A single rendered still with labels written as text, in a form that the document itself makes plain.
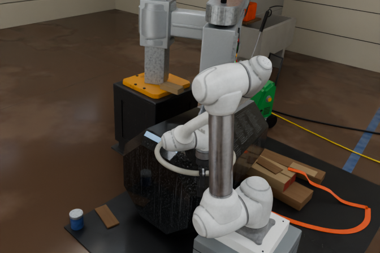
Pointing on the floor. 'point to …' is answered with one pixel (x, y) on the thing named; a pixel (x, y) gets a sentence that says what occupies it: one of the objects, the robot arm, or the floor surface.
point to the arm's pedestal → (292, 234)
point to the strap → (340, 201)
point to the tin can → (76, 219)
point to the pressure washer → (268, 97)
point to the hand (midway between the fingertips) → (199, 188)
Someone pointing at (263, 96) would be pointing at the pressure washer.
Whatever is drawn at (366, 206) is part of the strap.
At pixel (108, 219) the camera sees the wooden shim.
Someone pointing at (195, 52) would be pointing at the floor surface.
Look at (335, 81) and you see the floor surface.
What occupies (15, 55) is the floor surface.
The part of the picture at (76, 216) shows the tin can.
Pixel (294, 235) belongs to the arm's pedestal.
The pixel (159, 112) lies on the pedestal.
